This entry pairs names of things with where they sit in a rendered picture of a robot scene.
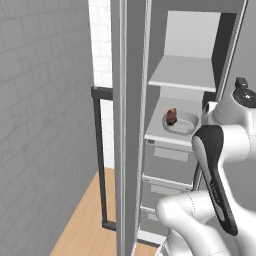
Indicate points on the black metal frame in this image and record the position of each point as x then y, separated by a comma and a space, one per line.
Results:
99, 133

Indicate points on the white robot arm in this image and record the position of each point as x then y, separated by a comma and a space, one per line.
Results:
186, 216

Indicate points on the grey freezer rack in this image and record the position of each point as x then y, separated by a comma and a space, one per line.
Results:
186, 73
156, 128

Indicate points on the clear oval meat container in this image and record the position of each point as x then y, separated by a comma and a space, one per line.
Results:
186, 125

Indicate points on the grey freezer drawer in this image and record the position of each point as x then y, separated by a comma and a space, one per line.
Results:
156, 196
148, 221
166, 165

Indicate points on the grey freezer cabinet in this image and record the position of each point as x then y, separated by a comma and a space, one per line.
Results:
156, 40

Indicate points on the brown steak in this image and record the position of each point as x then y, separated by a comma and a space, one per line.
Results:
171, 116

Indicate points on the grey freezer door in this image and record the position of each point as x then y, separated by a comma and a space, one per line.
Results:
128, 100

